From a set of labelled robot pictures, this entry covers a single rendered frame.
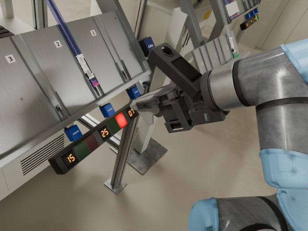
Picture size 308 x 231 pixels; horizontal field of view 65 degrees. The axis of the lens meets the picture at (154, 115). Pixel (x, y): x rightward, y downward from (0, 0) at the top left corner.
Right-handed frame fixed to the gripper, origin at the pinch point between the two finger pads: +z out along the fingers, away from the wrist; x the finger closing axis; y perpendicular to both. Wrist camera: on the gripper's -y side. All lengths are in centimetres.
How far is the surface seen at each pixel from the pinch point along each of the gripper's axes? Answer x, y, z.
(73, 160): -13.7, 5.2, 10.9
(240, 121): 130, 72, 38
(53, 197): -1, 32, 75
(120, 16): 19.1, -20.3, 9.1
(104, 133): -3.3, 4.7, 10.9
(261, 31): 287, 32, 45
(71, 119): -10.9, -2.9, 7.8
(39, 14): 21, -37, 47
